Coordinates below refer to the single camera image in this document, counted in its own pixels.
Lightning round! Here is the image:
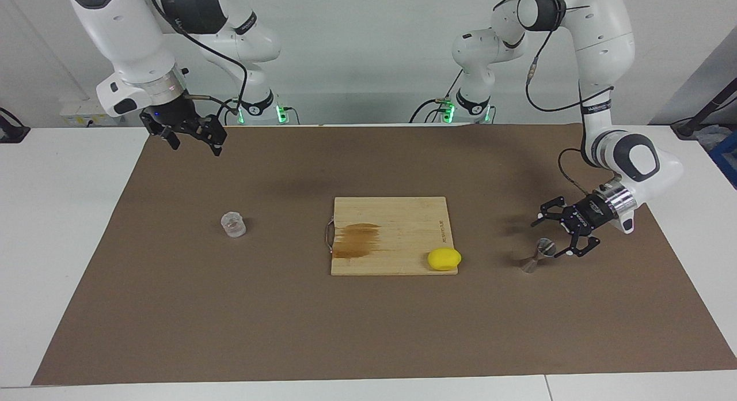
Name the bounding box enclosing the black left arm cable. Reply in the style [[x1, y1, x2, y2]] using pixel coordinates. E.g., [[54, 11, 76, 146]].
[[492, 0, 614, 197]]

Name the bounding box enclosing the small clear glass cup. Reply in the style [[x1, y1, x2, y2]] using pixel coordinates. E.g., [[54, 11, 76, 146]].
[[221, 211, 247, 239]]

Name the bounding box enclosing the bamboo cutting board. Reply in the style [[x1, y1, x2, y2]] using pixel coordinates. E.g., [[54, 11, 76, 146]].
[[330, 196, 459, 277]]

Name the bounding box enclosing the brown table mat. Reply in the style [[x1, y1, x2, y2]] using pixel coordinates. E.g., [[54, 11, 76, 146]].
[[32, 123, 737, 386]]

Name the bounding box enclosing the black tripod stand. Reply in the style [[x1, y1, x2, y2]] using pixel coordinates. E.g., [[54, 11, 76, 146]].
[[671, 77, 737, 139]]

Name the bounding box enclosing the black clamp mount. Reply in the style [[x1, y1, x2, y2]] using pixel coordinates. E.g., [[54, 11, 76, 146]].
[[0, 107, 31, 143]]

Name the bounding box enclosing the black base cable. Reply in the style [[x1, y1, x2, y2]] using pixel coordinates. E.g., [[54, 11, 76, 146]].
[[409, 71, 464, 124]]

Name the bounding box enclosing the yellow lemon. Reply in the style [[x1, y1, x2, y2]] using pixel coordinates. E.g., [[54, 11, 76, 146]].
[[427, 248, 462, 272]]

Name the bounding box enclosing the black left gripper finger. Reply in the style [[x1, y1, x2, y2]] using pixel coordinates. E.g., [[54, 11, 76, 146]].
[[556, 228, 601, 258], [531, 196, 571, 226]]

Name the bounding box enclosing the steel double jigger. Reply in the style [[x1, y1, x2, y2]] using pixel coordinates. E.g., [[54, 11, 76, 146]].
[[521, 239, 557, 273]]

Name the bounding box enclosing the blue plastic crate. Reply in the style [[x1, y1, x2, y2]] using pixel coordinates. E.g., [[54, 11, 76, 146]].
[[709, 130, 737, 190]]

